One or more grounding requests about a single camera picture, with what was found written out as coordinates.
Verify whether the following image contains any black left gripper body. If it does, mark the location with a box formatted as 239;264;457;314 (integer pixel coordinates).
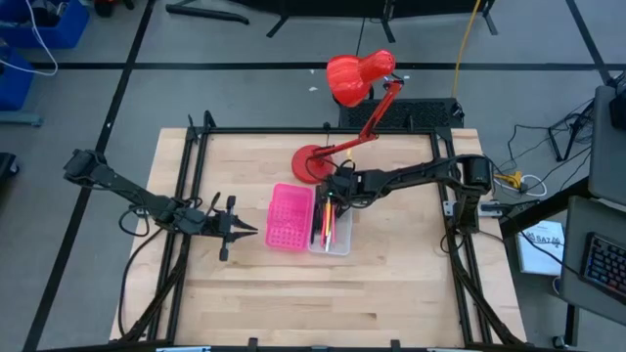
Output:
202;194;238;262

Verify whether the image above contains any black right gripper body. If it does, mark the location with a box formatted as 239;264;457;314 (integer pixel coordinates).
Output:
320;165;366;209

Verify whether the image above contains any pink pencil with yellow cap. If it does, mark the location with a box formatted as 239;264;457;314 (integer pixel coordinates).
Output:
320;202;330;248

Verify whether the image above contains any black pen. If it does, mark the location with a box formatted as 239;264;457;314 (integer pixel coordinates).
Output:
310;195;322;245

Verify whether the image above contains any clear plastic supply box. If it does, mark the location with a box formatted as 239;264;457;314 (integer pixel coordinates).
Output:
306;193;353;257

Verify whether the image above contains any black perforated computer case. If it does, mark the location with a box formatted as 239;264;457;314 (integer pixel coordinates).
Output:
337;97;465;131

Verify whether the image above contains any red desk lamp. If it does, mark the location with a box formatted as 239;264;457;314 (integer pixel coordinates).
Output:
291;48;406;186

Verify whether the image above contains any yellow power plug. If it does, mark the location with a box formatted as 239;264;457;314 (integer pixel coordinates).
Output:
490;170;523;190

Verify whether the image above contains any white booklet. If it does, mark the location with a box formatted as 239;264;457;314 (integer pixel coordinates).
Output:
515;219;566;277

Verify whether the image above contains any black floor stand foot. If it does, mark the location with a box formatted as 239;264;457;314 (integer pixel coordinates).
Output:
164;3;249;25

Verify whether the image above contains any grey desk top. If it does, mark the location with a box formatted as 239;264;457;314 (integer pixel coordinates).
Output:
559;195;626;327
586;83;626;211

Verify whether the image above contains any grey shelf foot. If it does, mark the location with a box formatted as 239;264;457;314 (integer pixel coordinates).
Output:
0;112;43;128

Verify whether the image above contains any blue storage bin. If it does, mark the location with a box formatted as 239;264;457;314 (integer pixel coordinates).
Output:
0;46;34;112
0;0;90;50

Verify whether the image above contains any backlit black keyboard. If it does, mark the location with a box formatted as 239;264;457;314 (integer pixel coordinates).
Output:
580;232;626;299

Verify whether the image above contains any black aluminium table frame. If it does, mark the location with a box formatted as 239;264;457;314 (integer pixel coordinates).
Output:
116;110;527;349

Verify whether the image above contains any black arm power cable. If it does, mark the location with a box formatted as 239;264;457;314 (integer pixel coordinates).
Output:
118;204;165;338
439;228;490;256

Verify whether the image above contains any yellow cable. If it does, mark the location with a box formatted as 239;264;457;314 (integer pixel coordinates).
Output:
449;0;483;99

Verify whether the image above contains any white cable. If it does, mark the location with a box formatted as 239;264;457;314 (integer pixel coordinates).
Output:
0;0;59;77

